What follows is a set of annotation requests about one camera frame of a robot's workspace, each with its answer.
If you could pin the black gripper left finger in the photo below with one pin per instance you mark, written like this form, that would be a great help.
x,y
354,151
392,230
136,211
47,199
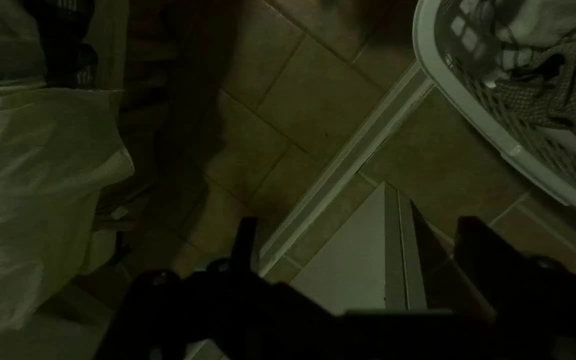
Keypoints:
x,y
246,241

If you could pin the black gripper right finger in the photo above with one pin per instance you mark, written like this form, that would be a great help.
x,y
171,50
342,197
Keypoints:
x,y
485,257

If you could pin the white flat panel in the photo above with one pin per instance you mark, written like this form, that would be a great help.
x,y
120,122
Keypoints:
x,y
350,260

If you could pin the white plastic laundry basket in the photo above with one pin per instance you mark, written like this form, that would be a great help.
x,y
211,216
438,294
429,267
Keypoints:
x,y
501,140

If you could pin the clothes pile in basket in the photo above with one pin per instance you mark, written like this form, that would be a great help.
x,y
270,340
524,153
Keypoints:
x,y
555,81

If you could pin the white plastic bag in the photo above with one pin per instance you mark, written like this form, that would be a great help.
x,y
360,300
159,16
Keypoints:
x,y
35,192

